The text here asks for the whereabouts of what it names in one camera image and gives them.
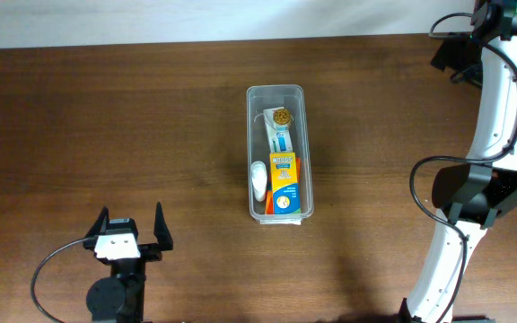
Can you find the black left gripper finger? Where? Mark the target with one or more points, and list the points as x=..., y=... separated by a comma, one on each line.
x=161, y=230
x=100, y=223

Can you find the orange medicine box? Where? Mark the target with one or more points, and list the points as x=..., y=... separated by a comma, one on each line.
x=269, y=206

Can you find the white lotion bottle clear cap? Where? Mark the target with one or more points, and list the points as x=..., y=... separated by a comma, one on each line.
x=259, y=179

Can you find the yellow Woods medicine box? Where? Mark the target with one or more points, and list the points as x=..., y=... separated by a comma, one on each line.
x=284, y=184

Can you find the white Panadol box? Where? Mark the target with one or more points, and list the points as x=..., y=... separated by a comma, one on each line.
x=278, y=138

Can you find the small gold-lid jar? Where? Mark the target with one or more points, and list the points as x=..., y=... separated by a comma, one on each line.
x=282, y=117

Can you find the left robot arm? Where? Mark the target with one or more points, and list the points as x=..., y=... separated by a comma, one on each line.
x=120, y=296

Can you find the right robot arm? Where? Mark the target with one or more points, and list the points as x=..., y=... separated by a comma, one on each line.
x=471, y=193

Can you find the clear plastic container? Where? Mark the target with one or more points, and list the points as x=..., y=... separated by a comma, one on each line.
x=289, y=198

